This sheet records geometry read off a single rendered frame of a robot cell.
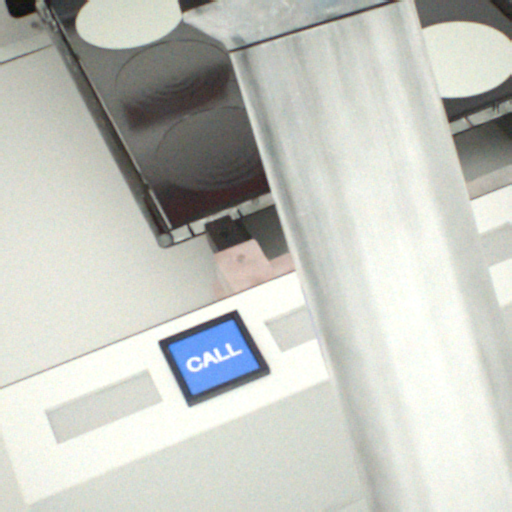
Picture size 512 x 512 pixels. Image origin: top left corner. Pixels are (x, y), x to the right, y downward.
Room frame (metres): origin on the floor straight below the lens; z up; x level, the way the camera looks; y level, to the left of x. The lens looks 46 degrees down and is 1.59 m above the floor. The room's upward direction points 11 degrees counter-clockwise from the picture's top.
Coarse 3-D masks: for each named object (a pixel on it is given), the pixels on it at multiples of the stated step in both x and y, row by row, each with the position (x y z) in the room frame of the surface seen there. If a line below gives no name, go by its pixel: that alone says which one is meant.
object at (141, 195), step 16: (48, 16) 1.02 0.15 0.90; (48, 32) 1.00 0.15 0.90; (64, 48) 0.97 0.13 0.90; (64, 64) 0.95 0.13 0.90; (80, 64) 0.95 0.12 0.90; (80, 80) 0.92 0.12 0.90; (80, 96) 0.90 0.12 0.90; (96, 96) 0.89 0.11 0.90; (96, 112) 0.87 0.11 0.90; (112, 128) 0.85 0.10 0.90; (112, 144) 0.83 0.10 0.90; (128, 160) 0.80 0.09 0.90; (144, 192) 0.76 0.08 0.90; (144, 208) 0.74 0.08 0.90; (160, 224) 0.72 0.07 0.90
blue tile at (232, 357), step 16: (208, 336) 0.55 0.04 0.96; (224, 336) 0.54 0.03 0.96; (240, 336) 0.54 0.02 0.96; (176, 352) 0.54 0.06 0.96; (192, 352) 0.54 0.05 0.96; (208, 352) 0.53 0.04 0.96; (224, 352) 0.53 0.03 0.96; (240, 352) 0.53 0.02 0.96; (192, 368) 0.52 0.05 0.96; (208, 368) 0.52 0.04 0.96; (224, 368) 0.52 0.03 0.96; (240, 368) 0.52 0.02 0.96; (256, 368) 0.51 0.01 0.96; (192, 384) 0.51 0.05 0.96; (208, 384) 0.51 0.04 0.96
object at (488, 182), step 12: (504, 168) 0.73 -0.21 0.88; (480, 180) 0.72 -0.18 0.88; (492, 180) 0.72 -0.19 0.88; (504, 180) 0.72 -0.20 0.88; (468, 192) 0.71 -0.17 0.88; (480, 192) 0.71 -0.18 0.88; (288, 252) 0.69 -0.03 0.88; (276, 264) 0.68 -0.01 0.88; (288, 264) 0.67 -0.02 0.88; (216, 288) 0.66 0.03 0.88; (216, 300) 0.66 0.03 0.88
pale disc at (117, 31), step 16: (96, 0) 1.04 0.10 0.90; (112, 0) 1.03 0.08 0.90; (128, 0) 1.03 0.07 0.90; (144, 0) 1.02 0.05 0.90; (160, 0) 1.02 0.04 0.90; (176, 0) 1.01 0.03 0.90; (80, 16) 1.02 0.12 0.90; (96, 16) 1.01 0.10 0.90; (112, 16) 1.01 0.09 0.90; (128, 16) 1.00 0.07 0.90; (144, 16) 1.00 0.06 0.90; (160, 16) 0.99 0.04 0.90; (176, 16) 0.99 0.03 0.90; (80, 32) 0.99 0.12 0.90; (96, 32) 0.99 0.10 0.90; (112, 32) 0.98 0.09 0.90; (128, 32) 0.98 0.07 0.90; (144, 32) 0.97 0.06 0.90; (160, 32) 0.97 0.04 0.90
